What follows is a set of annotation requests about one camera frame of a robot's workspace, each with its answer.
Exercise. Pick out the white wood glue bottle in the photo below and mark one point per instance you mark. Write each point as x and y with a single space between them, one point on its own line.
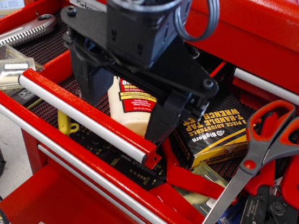
130 106

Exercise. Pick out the red black wire stripper tool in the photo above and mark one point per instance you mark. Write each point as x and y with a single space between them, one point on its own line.
159 182

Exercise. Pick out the small red upper drawer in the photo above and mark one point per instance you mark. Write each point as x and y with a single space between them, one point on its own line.
44 84

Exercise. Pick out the white drawer label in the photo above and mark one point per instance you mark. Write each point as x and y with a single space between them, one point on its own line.
90 4

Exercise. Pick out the silver ratchet tool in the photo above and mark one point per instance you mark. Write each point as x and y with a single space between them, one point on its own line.
39 27

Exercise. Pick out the yellow handled tool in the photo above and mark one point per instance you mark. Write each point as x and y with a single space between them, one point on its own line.
65 125

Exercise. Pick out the blue drill bit package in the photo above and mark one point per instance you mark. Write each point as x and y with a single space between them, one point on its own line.
233 214

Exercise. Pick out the black yellow tap wrench box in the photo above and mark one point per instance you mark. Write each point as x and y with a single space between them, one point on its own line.
218 136

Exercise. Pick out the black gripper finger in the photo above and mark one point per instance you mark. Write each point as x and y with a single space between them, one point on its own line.
178 106

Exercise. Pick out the clear plastic parts case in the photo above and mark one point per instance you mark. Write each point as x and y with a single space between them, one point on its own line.
11 69

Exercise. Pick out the red tool chest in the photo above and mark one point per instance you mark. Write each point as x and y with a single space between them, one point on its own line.
254 48

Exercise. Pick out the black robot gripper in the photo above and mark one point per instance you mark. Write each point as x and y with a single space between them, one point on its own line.
141 41

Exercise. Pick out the red grey handled scissors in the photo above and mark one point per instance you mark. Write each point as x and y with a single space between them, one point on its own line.
267 133

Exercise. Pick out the red handled crimping pliers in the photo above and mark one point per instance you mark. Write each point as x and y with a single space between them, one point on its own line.
263 207

